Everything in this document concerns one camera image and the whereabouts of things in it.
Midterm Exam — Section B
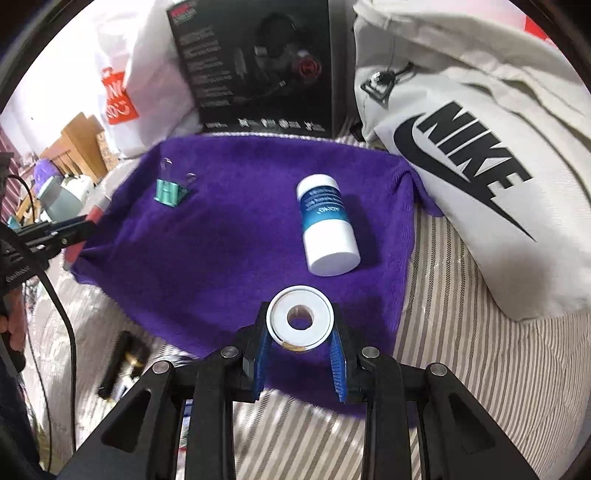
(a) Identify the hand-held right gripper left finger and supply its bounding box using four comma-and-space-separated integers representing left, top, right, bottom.
58, 302, 273, 480

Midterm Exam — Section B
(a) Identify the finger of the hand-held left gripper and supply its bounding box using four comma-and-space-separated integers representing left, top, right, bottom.
18, 213, 100, 254

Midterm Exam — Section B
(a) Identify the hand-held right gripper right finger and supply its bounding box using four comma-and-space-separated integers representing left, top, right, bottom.
325, 305, 541, 480

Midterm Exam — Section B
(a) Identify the white tape roll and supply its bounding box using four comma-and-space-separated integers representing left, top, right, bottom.
266, 286, 333, 354

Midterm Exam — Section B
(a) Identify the pink pen-shaped tool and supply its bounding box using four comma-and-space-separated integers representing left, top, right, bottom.
64, 195, 112, 274

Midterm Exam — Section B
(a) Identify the teal binder clip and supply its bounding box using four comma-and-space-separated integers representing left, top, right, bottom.
154, 158, 198, 208

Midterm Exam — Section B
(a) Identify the gold and brown lighter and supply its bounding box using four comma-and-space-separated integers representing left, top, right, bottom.
122, 348, 149, 382

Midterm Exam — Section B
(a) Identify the white bottle with blue label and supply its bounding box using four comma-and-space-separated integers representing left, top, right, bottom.
296, 174, 361, 278

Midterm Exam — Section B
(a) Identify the black rectangular case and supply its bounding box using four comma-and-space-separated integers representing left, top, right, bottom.
97, 330, 134, 398

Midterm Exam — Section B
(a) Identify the person's left hand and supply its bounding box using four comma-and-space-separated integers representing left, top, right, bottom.
0, 288, 27, 354

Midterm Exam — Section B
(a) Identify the grey-green water bottle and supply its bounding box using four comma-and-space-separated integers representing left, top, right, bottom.
39, 178, 94, 220

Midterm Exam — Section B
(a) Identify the wooden bedside stand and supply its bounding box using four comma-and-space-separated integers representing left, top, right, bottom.
41, 112, 119, 185

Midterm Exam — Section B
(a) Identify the purple towel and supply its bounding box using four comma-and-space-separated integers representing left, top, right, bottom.
69, 134, 444, 421

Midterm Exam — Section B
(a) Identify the white plastic bag, red logo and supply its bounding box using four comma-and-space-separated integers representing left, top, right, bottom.
95, 0, 204, 160

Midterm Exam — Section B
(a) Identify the grey bag with black logo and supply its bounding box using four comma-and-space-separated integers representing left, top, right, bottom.
353, 0, 591, 324

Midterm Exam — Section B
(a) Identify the black headset box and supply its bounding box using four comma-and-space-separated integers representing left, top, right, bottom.
166, 0, 356, 137

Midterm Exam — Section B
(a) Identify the red paper bag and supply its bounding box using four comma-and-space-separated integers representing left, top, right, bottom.
519, 0, 561, 44

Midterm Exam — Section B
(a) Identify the black cable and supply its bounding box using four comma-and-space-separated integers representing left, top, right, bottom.
21, 261, 78, 457

